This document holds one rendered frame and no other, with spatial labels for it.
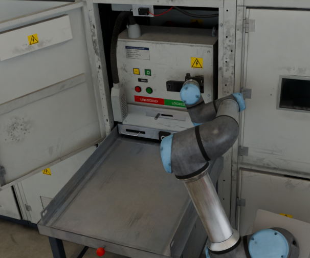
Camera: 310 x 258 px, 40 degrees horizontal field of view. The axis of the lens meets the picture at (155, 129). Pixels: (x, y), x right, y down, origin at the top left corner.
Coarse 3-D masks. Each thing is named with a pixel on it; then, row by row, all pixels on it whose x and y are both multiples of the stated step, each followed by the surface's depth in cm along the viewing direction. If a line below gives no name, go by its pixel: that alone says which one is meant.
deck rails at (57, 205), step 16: (112, 144) 226; (96, 160) 213; (80, 176) 200; (64, 192) 189; (48, 208) 178; (64, 208) 185; (192, 208) 179; (48, 224) 177; (176, 224) 172; (176, 240) 162
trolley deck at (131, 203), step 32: (128, 160) 213; (160, 160) 211; (96, 192) 193; (128, 192) 191; (160, 192) 190; (64, 224) 177; (96, 224) 175; (128, 224) 174; (160, 224) 173; (192, 224) 172; (128, 256) 167; (160, 256) 160
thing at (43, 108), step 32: (0, 32) 175; (32, 32) 183; (64, 32) 193; (0, 64) 181; (32, 64) 191; (64, 64) 202; (0, 96) 186; (32, 96) 194; (64, 96) 208; (0, 128) 191; (32, 128) 203; (64, 128) 215; (96, 128) 229; (0, 160) 197; (32, 160) 209
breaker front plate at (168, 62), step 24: (120, 48) 206; (168, 48) 196; (192, 48) 192; (120, 72) 213; (144, 72) 208; (168, 72) 203; (192, 72) 198; (144, 96) 215; (168, 96) 210; (144, 120) 222; (168, 120) 217
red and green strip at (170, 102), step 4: (136, 96) 216; (140, 96) 216; (136, 100) 218; (140, 100) 217; (144, 100) 216; (148, 100) 215; (152, 100) 214; (156, 100) 213; (160, 100) 212; (164, 100) 212; (168, 100) 211; (172, 100) 210; (176, 100) 209; (164, 104) 213; (168, 104) 212; (172, 104) 211; (176, 104) 210; (180, 104) 209; (184, 104) 209
